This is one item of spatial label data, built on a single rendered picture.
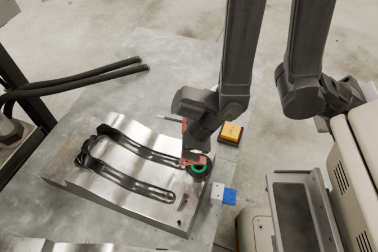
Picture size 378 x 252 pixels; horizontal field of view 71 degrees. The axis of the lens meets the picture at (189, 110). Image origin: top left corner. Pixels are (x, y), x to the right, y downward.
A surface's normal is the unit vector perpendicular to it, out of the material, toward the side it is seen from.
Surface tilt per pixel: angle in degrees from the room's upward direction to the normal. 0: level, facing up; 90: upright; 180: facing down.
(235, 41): 90
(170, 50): 0
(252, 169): 0
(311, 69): 77
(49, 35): 0
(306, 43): 90
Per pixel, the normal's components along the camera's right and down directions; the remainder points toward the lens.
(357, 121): -0.69, -0.46
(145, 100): -0.04, -0.62
